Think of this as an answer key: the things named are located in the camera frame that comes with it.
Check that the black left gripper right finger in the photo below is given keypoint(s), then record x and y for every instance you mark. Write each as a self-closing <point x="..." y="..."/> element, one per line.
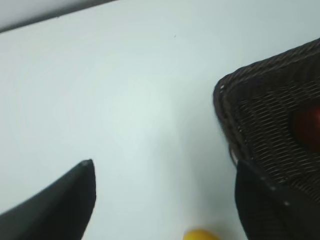
<point x="288" y="210"/>

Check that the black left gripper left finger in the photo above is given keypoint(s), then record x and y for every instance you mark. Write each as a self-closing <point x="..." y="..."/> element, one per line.
<point x="61" y="211"/>

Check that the dark red apple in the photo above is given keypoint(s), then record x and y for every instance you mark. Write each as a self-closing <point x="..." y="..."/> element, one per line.
<point x="304" y="125"/>

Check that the black woven wicker basket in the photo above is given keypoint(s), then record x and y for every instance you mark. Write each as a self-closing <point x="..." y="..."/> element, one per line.
<point x="254" y="105"/>

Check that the yellow banana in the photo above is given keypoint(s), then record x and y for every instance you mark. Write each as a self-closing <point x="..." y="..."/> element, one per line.
<point x="199" y="234"/>

